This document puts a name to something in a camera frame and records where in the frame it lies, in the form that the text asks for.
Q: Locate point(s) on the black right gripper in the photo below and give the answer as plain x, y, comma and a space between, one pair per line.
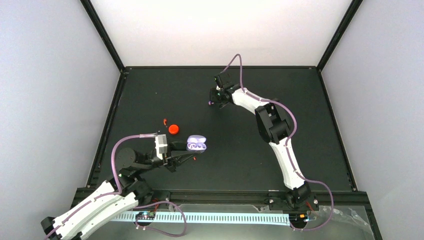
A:
212, 97

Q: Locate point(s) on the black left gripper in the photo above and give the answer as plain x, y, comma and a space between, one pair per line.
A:
174, 156

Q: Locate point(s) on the lavender earbud charging case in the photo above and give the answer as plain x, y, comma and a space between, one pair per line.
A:
196, 139

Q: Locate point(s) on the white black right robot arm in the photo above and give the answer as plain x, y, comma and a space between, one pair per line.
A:
275, 127

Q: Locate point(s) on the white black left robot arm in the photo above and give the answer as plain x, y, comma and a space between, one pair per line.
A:
126, 190

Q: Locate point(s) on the orange round case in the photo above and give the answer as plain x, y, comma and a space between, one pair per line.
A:
173, 129

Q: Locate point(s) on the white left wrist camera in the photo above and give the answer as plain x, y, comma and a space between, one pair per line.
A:
161, 146

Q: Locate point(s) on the black front frame rail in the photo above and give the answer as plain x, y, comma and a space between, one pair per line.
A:
272, 198

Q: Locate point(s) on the light blue slotted cable duct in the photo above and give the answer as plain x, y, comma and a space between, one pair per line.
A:
278, 219

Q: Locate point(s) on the black enclosure frame post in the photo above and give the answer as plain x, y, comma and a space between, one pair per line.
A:
102, 32

